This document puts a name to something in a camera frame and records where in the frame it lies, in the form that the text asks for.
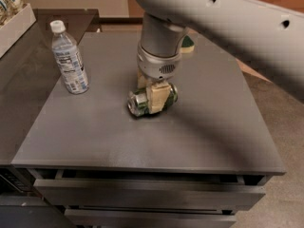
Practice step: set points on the green soda can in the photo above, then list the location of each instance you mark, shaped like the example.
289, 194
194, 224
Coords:
137, 101

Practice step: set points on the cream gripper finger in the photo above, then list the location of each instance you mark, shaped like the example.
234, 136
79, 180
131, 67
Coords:
157, 95
141, 80

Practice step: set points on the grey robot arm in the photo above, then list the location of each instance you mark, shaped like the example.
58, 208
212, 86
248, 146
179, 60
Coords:
266, 37

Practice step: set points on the clear plastic water bottle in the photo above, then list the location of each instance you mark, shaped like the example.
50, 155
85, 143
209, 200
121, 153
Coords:
68, 59

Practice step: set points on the lower cabinet drawer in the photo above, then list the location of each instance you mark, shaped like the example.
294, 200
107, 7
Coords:
134, 219

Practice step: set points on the grey drawer cabinet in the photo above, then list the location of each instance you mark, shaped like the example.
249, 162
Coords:
214, 132

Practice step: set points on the green yellow sponge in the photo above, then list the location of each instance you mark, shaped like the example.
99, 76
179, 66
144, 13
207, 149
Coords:
187, 45

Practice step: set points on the upper cabinet drawer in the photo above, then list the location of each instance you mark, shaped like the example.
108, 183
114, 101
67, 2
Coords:
150, 194

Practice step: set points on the cabinet drawer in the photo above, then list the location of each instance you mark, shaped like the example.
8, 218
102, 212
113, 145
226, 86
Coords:
150, 194
134, 219

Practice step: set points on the white snack box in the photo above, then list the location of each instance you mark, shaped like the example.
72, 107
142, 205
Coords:
16, 17

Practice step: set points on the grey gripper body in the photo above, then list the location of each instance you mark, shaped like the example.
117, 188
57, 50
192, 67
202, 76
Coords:
156, 66

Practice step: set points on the dark side counter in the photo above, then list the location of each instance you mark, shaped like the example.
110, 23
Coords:
28, 73

